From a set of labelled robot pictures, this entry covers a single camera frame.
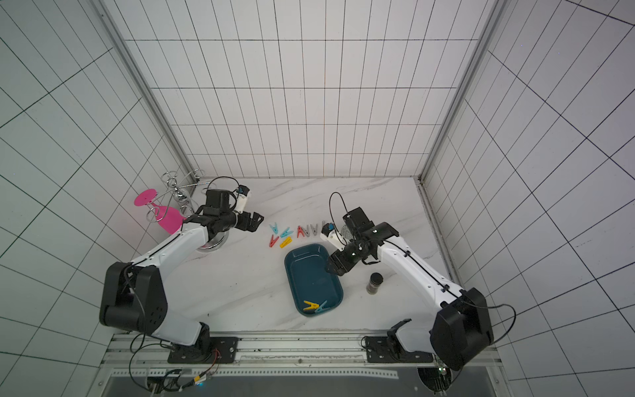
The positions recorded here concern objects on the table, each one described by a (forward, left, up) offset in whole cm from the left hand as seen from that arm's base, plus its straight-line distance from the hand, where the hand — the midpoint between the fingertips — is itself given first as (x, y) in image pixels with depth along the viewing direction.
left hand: (250, 218), depth 90 cm
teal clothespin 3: (-29, -27, -10) cm, 41 cm away
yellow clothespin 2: (-28, -24, -11) cm, 38 cm away
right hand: (-19, -28, +1) cm, 34 cm away
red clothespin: (+2, -18, -11) cm, 21 cm away
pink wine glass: (-2, +29, +3) cm, 29 cm away
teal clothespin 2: (+3, -7, -11) cm, 14 cm away
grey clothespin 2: (+2, -24, -12) cm, 27 cm away
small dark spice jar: (-22, -45, -2) cm, 50 cm away
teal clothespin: (+1, -12, -12) cm, 17 cm away
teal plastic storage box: (-22, -25, -14) cm, 36 cm away
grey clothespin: (+5, -28, -10) cm, 30 cm away
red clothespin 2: (-3, -7, -12) cm, 14 cm away
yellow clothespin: (-4, -14, -11) cm, 18 cm away
